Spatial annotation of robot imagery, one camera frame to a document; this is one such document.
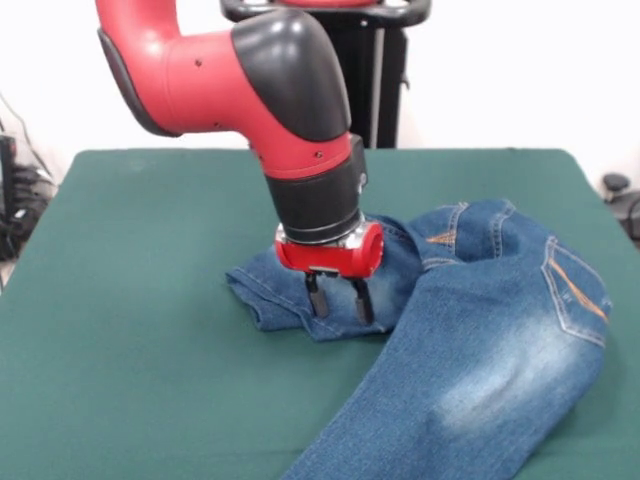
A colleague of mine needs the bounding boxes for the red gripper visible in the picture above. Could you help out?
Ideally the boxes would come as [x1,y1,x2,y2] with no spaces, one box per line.
[274,221,386,325]

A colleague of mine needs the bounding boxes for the blue denim jeans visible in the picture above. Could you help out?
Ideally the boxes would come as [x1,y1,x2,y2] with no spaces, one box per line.
[224,198,614,480]

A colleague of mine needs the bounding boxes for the dark green table cloth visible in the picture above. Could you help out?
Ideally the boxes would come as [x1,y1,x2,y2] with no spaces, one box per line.
[0,147,640,480]

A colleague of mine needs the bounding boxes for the black equipment box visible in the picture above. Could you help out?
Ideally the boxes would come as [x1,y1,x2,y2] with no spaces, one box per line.
[0,133,16,221]

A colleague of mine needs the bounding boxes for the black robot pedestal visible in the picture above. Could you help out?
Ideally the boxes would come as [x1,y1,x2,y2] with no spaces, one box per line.
[219,0,432,149]

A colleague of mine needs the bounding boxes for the black cable bundle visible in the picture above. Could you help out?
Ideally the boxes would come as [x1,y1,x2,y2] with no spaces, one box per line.
[0,164,55,262]

